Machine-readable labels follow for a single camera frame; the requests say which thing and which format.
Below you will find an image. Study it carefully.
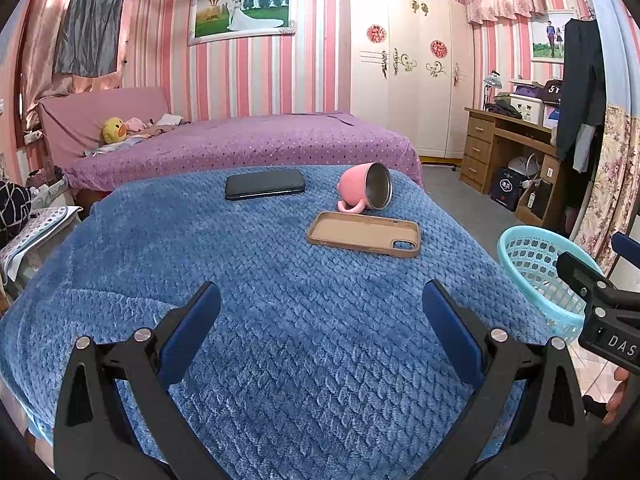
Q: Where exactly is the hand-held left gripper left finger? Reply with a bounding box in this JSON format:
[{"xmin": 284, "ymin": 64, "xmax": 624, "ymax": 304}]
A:
[{"xmin": 54, "ymin": 281, "xmax": 231, "ymax": 480}]

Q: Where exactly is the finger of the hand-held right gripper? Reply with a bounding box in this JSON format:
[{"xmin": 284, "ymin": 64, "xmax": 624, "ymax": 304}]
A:
[
  {"xmin": 556, "ymin": 251, "xmax": 610, "ymax": 307},
  {"xmin": 612, "ymin": 232, "xmax": 640, "ymax": 263}
]

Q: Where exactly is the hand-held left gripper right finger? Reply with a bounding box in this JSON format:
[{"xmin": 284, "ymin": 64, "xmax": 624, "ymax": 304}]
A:
[{"xmin": 421, "ymin": 280, "xmax": 588, "ymax": 480}]

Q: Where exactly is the teal plastic basket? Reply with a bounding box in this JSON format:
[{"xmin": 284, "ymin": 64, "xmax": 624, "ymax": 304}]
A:
[{"xmin": 497, "ymin": 225, "xmax": 608, "ymax": 343}]

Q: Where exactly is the person's right hand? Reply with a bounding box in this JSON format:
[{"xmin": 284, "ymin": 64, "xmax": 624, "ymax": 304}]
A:
[{"xmin": 602, "ymin": 365, "xmax": 632, "ymax": 426}]

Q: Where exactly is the dark blue paper bag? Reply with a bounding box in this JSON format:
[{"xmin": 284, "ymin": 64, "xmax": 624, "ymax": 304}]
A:
[{"xmin": 490, "ymin": 166, "xmax": 523, "ymax": 212}]

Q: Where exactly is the white helmet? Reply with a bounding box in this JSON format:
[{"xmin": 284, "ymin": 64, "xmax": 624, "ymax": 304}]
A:
[{"xmin": 507, "ymin": 154, "xmax": 541, "ymax": 178}]

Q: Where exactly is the brown phone case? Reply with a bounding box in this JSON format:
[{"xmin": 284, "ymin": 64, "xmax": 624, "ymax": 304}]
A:
[{"xmin": 306, "ymin": 211, "xmax": 422, "ymax": 259}]

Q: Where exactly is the black smartphone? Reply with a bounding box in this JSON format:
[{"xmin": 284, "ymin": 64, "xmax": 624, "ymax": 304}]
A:
[{"xmin": 224, "ymin": 169, "xmax": 306, "ymax": 201}]

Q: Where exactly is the wooden desk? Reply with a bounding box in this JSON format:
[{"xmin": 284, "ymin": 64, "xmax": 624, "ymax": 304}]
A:
[{"xmin": 460, "ymin": 106, "xmax": 568, "ymax": 223}]

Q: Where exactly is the pink steel-lined mug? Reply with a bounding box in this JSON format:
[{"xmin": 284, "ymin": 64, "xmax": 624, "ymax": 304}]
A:
[{"xmin": 337, "ymin": 162, "xmax": 392, "ymax": 214}]

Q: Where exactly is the white storage box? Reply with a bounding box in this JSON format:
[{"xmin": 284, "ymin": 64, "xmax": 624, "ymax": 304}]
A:
[{"xmin": 509, "ymin": 95, "xmax": 545, "ymax": 126}]

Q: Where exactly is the dark hanging garment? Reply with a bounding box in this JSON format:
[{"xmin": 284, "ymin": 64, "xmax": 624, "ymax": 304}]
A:
[{"xmin": 555, "ymin": 17, "xmax": 607, "ymax": 161}]

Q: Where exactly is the dotted cushion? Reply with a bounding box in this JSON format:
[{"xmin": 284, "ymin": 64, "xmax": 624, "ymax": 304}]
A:
[{"xmin": 0, "ymin": 205, "xmax": 83, "ymax": 281}]

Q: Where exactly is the purple dotted bed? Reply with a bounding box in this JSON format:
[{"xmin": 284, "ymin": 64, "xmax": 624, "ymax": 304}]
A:
[{"xmin": 37, "ymin": 86, "xmax": 423, "ymax": 206}]

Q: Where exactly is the light blue cloth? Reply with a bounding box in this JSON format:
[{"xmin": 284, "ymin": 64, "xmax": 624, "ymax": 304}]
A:
[{"xmin": 85, "ymin": 142, "xmax": 126, "ymax": 157}]

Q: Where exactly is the yellow duck plush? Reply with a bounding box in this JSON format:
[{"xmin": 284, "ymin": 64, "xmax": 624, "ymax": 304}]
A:
[{"xmin": 102, "ymin": 116, "xmax": 126, "ymax": 145}]

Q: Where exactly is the desk lamp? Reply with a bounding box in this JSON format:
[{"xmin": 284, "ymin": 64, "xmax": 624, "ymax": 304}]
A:
[{"xmin": 482, "ymin": 70, "xmax": 503, "ymax": 111}]

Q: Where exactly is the black white patterned bag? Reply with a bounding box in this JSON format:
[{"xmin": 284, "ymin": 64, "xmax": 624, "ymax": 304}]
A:
[{"xmin": 0, "ymin": 181, "xmax": 33, "ymax": 246}]

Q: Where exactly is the white wardrobe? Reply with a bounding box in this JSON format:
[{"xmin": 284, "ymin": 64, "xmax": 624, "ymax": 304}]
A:
[{"xmin": 347, "ymin": 0, "xmax": 475, "ymax": 161}]

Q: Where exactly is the framed couple photo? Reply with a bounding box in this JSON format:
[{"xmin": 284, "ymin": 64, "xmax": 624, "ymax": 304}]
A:
[{"xmin": 530, "ymin": 10, "xmax": 576, "ymax": 63}]

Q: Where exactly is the framed wedding photo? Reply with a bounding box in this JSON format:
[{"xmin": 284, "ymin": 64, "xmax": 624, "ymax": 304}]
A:
[{"xmin": 187, "ymin": 0, "xmax": 297, "ymax": 47}]

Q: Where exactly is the grey hanging cloth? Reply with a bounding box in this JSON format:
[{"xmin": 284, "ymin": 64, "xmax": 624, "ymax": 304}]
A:
[{"xmin": 52, "ymin": 0, "xmax": 132, "ymax": 78}]

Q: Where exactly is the pink satin curtain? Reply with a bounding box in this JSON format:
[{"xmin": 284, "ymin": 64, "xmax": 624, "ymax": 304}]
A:
[{"xmin": 20, "ymin": 0, "xmax": 136, "ymax": 131}]

